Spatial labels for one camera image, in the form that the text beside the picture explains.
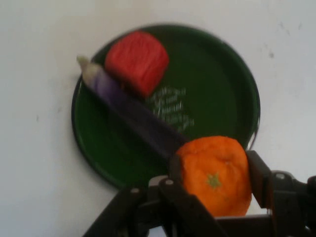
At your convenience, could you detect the dark green plate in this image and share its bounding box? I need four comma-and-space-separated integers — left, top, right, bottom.
71, 23, 261, 191

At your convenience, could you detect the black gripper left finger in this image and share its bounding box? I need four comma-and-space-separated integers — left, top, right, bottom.
82, 153, 223, 237

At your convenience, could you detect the purple toy eggplant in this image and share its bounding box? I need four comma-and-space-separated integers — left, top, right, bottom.
76, 55, 190, 161

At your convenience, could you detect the red toy cube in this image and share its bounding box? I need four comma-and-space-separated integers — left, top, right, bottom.
104, 30, 170, 98

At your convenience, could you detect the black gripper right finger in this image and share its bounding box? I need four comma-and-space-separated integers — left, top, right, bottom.
245, 149, 316, 218

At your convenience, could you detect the orange toy tangerine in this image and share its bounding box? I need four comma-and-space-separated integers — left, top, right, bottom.
175, 135, 253, 218

